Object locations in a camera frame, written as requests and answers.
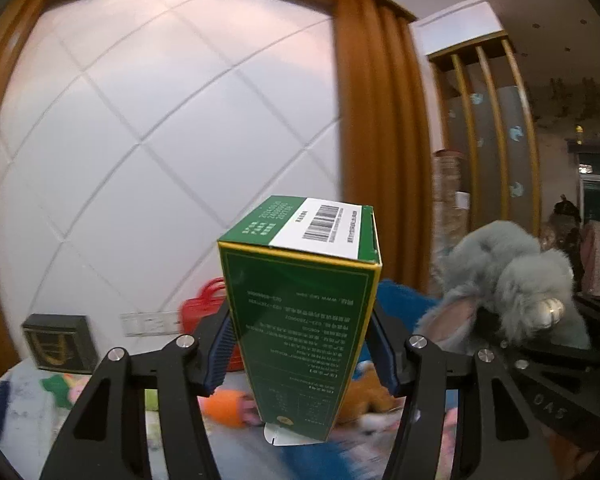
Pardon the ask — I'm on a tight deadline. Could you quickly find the red plastic basket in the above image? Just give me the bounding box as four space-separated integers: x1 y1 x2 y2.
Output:
181 277 243 373

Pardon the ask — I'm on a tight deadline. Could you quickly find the brown wooden wall frame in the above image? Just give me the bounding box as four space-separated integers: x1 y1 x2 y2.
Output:
0 0 433 391

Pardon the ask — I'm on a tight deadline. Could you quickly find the printed blanket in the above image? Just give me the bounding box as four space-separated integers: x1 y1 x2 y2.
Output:
0 360 281 480

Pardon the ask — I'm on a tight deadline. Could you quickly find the orange carrot plush toy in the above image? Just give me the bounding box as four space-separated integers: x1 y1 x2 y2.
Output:
200 389 262 429

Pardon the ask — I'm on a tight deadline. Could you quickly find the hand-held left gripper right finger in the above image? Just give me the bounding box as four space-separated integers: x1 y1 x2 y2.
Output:
370 305 563 480

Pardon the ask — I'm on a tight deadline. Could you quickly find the black box with gold pattern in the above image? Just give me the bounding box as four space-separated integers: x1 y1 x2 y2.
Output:
21 314 99 375

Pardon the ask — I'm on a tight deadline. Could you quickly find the white wall socket panel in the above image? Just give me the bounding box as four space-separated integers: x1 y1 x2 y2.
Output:
120 311 184 337

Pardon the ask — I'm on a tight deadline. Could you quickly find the grey plush toy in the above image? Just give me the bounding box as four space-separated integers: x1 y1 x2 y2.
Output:
414 219 592 353

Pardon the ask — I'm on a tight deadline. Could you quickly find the green and pink small toy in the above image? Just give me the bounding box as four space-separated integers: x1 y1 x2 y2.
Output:
41 372 92 409

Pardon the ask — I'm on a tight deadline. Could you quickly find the brown plush toy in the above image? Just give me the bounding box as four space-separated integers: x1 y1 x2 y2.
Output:
336 359 397 427

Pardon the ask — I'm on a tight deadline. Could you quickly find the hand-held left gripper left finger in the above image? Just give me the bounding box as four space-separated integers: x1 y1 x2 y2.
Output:
40 305 238 480

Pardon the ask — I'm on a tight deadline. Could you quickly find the green carton box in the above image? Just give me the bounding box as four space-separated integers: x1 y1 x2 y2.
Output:
216 195 383 447

